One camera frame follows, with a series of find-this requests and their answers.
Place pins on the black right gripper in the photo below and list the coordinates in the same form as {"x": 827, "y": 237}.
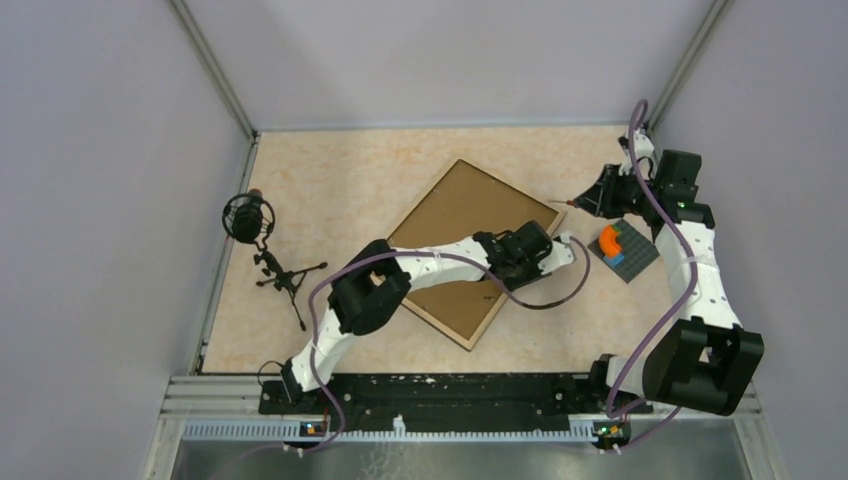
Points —
{"x": 600, "y": 198}

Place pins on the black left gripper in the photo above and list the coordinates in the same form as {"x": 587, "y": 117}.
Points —
{"x": 534, "y": 275}

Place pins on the black picture frame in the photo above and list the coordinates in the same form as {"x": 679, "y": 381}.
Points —
{"x": 457, "y": 331}

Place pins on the blue red screwdriver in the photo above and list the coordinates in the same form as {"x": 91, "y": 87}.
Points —
{"x": 569, "y": 202}

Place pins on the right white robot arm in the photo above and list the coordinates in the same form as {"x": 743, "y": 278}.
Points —
{"x": 705, "y": 358}

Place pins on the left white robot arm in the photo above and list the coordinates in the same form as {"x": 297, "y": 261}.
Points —
{"x": 366, "y": 293}

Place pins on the orange green tape dispenser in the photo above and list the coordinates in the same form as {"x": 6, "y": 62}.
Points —
{"x": 608, "y": 242}

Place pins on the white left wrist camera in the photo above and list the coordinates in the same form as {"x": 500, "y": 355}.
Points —
{"x": 560, "y": 255}

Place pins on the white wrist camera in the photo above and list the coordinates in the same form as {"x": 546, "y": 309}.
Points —
{"x": 560, "y": 255}
{"x": 641, "y": 147}

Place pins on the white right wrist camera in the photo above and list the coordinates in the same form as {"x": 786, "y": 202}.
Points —
{"x": 641, "y": 147}

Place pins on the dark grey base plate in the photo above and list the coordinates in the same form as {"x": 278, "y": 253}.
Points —
{"x": 638, "y": 252}

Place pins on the white cable duct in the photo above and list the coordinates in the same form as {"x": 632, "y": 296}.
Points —
{"x": 292, "y": 431}

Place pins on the black microphone with shock mount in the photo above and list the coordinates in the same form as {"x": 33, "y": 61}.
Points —
{"x": 249, "y": 219}

